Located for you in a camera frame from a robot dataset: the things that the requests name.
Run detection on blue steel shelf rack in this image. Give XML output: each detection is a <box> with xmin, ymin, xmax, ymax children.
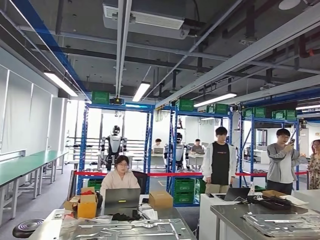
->
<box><xmin>165</xmin><ymin>106</ymin><xmax>234</xmax><ymax>209</ymax></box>
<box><xmin>238</xmin><ymin>111</ymin><xmax>301</xmax><ymax>192</ymax></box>
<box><xmin>75</xmin><ymin>101</ymin><xmax>155</xmax><ymax>195</ymax></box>

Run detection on black car trim part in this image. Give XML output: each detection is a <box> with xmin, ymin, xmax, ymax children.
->
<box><xmin>245</xmin><ymin>195</ymin><xmax>293</xmax><ymax>212</ymax></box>

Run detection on long green top workbench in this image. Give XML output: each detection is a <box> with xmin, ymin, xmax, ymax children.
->
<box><xmin>0</xmin><ymin>149</ymin><xmax>70</xmax><ymax>227</ymax></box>

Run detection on person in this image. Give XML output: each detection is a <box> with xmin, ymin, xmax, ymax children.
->
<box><xmin>152</xmin><ymin>138</ymin><xmax>164</xmax><ymax>155</ymax></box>
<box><xmin>266</xmin><ymin>128</ymin><xmax>301</xmax><ymax>196</ymax></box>
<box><xmin>306</xmin><ymin>138</ymin><xmax>320</xmax><ymax>191</ymax></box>
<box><xmin>191</xmin><ymin>138</ymin><xmax>205</xmax><ymax>155</ymax></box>
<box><xmin>100</xmin><ymin>154</ymin><xmax>141</xmax><ymax>209</ymax></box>
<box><xmin>201</xmin><ymin>126</ymin><xmax>237</xmax><ymax>195</ymax></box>

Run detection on long ceiling light bar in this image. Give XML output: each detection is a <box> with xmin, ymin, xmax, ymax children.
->
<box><xmin>193</xmin><ymin>92</ymin><xmax>238</xmax><ymax>109</ymax></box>
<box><xmin>43</xmin><ymin>70</ymin><xmax>79</xmax><ymax>99</ymax></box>
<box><xmin>295</xmin><ymin>103</ymin><xmax>320</xmax><ymax>112</ymax></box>
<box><xmin>131</xmin><ymin>81</ymin><xmax>152</xmax><ymax>103</ymax></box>

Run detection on white desk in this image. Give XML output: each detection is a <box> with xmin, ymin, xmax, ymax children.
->
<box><xmin>187</xmin><ymin>152</ymin><xmax>205</xmax><ymax>171</ymax></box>
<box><xmin>149</xmin><ymin>152</ymin><xmax>167</xmax><ymax>169</ymax></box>

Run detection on white and black humanoid robot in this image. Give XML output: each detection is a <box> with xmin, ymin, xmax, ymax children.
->
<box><xmin>163</xmin><ymin>132</ymin><xmax>193</xmax><ymax>172</ymax></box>
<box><xmin>100</xmin><ymin>124</ymin><xmax>128</xmax><ymax>172</ymax></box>

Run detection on red barrier tape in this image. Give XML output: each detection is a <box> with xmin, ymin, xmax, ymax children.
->
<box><xmin>74</xmin><ymin>170</ymin><xmax>309</xmax><ymax>178</ymax></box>

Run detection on black device with yellow label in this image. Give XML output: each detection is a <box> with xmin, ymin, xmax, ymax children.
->
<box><xmin>109</xmin><ymin>96</ymin><xmax>125</xmax><ymax>106</ymax></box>

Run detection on black office chair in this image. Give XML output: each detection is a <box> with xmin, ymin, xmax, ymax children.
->
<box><xmin>132</xmin><ymin>170</ymin><xmax>149</xmax><ymax>196</ymax></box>

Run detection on closed brown cardboard box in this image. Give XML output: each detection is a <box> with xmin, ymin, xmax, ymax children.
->
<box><xmin>148</xmin><ymin>190</ymin><xmax>174</xmax><ymax>210</ymax></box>

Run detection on white paper sheets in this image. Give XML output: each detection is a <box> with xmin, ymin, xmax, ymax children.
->
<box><xmin>140</xmin><ymin>208</ymin><xmax>159</xmax><ymax>222</ymax></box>

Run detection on black cloth bundle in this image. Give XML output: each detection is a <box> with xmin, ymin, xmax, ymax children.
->
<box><xmin>111</xmin><ymin>211</ymin><xmax>142</xmax><ymax>222</ymax></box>

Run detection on stamped sheet metal panel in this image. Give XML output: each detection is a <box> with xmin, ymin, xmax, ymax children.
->
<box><xmin>243</xmin><ymin>213</ymin><xmax>320</xmax><ymax>238</ymax></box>
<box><xmin>58</xmin><ymin>218</ymin><xmax>193</xmax><ymax>240</ymax></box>

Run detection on black laptop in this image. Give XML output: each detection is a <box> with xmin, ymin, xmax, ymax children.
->
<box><xmin>215</xmin><ymin>186</ymin><xmax>251</xmax><ymax>203</ymax></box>

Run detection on clear plastic tray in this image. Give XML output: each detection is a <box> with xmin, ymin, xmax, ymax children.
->
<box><xmin>87</xmin><ymin>214</ymin><xmax>113</xmax><ymax>225</ymax></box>

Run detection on open yellow cardboard box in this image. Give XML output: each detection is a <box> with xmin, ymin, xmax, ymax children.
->
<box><xmin>63</xmin><ymin>186</ymin><xmax>99</xmax><ymax>220</ymax></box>

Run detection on wide grey overhead beam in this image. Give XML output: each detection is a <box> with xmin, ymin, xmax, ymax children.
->
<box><xmin>155</xmin><ymin>11</ymin><xmax>320</xmax><ymax>109</ymax></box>

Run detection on white roller blind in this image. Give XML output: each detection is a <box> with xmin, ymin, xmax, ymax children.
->
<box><xmin>1</xmin><ymin>70</ymin><xmax>33</xmax><ymax>154</ymax></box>
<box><xmin>0</xmin><ymin>64</ymin><xmax>8</xmax><ymax>151</ymax></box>
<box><xmin>29</xmin><ymin>84</ymin><xmax>52</xmax><ymax>156</ymax></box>

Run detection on flat brown cardboard tray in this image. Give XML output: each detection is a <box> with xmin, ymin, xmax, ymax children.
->
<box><xmin>261</xmin><ymin>189</ymin><xmax>288</xmax><ymax>199</ymax></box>

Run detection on narrow grey overhead beam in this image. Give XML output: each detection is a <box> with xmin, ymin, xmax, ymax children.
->
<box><xmin>225</xmin><ymin>74</ymin><xmax>320</xmax><ymax>106</ymax></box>

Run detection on blue ceiling beam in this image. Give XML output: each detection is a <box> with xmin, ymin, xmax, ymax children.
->
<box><xmin>11</xmin><ymin>0</ymin><xmax>88</xmax><ymax>99</ymax></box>

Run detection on white paper sheet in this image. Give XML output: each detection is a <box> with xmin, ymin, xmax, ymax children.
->
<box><xmin>279</xmin><ymin>194</ymin><xmax>309</xmax><ymax>207</ymax></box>

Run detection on black ribbed round disc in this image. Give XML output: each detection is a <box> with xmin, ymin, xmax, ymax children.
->
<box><xmin>12</xmin><ymin>218</ymin><xmax>45</xmax><ymax>240</ymax></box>

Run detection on grey ceiling rail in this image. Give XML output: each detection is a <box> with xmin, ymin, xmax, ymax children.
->
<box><xmin>115</xmin><ymin>0</ymin><xmax>133</xmax><ymax>99</ymax></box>

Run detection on leaning dark frame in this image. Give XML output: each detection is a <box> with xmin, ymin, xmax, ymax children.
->
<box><xmin>67</xmin><ymin>170</ymin><xmax>77</xmax><ymax>202</ymax></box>

